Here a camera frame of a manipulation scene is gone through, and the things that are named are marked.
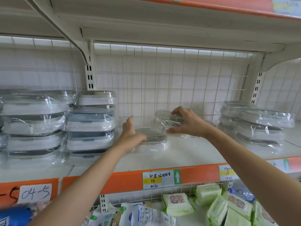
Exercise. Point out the person's right hand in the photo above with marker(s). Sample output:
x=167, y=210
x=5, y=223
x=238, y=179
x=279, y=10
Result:
x=195, y=125

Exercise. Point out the person's left hand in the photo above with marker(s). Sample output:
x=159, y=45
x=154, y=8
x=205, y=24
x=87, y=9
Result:
x=128, y=141

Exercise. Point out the person's left thumb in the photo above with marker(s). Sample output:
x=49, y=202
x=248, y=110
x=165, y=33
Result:
x=128, y=124

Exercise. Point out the person's right thumb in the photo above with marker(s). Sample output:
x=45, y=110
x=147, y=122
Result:
x=175, y=131

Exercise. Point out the clear-wrapped lunch box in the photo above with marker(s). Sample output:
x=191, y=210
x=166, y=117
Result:
x=161, y=124
x=157, y=144

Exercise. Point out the person's right forearm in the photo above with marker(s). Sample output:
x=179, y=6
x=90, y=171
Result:
x=247, y=167

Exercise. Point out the person's left forearm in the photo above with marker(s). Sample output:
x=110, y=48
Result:
x=82, y=185

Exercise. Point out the white shelf board orange edge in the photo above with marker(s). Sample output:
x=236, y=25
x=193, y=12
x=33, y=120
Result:
x=164, y=21
x=188, y=157

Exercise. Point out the white yellow green price label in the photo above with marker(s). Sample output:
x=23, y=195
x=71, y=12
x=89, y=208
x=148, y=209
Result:
x=160, y=180

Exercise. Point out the white slotted shelf upright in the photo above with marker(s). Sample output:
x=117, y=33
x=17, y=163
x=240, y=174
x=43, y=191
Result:
x=90, y=75
x=257, y=87

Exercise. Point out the stack of wrapped white containers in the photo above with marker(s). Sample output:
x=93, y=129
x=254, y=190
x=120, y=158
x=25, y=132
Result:
x=258, y=129
x=35, y=124

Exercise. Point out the white blue printed pouch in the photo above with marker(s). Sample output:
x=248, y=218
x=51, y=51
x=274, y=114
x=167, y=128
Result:
x=150, y=216

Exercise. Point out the white green printed pouch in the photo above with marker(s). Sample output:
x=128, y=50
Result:
x=105, y=218

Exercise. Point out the pile of green wipes packs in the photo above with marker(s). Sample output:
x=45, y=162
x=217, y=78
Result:
x=235, y=209

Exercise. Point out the handwritten white paper label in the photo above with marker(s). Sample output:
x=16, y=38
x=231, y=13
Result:
x=35, y=194

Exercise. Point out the blue plastic packet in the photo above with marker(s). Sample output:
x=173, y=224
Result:
x=16, y=215

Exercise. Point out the pale yellow blue price label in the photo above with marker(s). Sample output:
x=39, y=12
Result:
x=287, y=5

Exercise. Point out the white curved shelf bracket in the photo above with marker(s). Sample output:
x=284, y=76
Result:
x=279, y=59
x=68, y=32

